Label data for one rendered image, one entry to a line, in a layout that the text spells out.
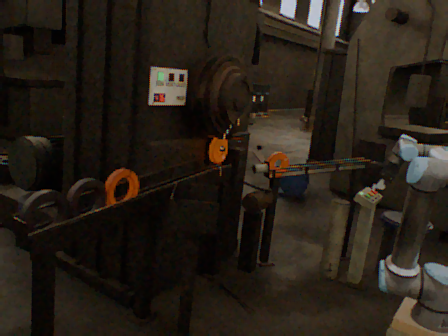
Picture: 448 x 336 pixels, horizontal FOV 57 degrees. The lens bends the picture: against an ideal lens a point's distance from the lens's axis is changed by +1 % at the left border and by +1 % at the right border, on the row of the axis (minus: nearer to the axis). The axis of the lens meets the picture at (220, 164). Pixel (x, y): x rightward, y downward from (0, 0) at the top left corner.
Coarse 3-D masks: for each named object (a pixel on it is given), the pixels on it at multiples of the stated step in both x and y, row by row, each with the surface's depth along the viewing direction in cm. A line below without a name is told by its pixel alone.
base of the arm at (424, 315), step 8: (416, 304) 202; (416, 312) 200; (424, 312) 196; (432, 312) 193; (440, 312) 192; (416, 320) 198; (424, 320) 195; (432, 320) 193; (440, 320) 192; (432, 328) 193; (440, 328) 192
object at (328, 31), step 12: (336, 0) 1015; (324, 12) 1024; (336, 12) 1011; (324, 24) 1039; (336, 24) 1027; (324, 36) 1043; (312, 84) 1063; (312, 96) 1077; (312, 108) 1084; (312, 120) 1088
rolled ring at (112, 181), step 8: (112, 176) 174; (120, 176) 176; (128, 176) 180; (136, 176) 184; (112, 184) 173; (136, 184) 185; (112, 192) 174; (128, 192) 186; (136, 192) 186; (112, 200) 174
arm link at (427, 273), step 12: (432, 264) 200; (420, 276) 194; (432, 276) 191; (444, 276) 189; (420, 288) 192; (432, 288) 191; (444, 288) 189; (420, 300) 198; (432, 300) 192; (444, 300) 190
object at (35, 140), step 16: (16, 144) 281; (32, 144) 274; (48, 144) 282; (16, 160) 283; (32, 160) 272; (48, 160) 277; (16, 176) 286; (32, 176) 275; (48, 176) 280; (0, 192) 294; (16, 192) 296; (32, 192) 299; (0, 208) 294; (16, 208) 282; (48, 208) 272; (48, 224) 263
